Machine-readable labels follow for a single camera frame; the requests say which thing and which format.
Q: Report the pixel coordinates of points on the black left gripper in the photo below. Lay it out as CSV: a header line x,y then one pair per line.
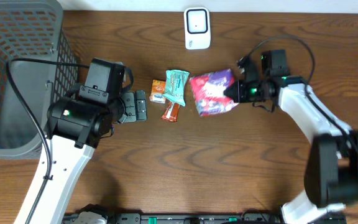
x,y
130,106

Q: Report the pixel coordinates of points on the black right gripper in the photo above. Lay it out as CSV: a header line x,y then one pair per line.
x,y
238,86

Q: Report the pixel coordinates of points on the red purple snack bag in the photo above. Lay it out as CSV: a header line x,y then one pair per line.
x,y
208,92

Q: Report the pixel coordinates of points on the orange tissue pack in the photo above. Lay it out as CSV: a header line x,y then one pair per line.
x,y
157,91

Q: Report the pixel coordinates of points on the orange chocolate bar wrapper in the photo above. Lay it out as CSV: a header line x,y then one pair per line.
x,y
171,113

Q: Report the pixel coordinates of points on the teal snack packet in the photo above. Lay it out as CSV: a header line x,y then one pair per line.
x,y
175,86

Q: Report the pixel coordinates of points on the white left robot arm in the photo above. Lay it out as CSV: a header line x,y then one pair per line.
x,y
73,132

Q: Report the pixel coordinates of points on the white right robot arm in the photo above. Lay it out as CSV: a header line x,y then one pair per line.
x,y
331,175

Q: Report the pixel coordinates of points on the white barcode scanner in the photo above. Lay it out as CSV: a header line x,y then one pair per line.
x,y
197,28

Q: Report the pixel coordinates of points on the grey plastic mesh basket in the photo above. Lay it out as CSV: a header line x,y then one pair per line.
x,y
30,32

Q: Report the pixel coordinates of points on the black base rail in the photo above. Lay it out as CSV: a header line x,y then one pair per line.
x,y
97,214

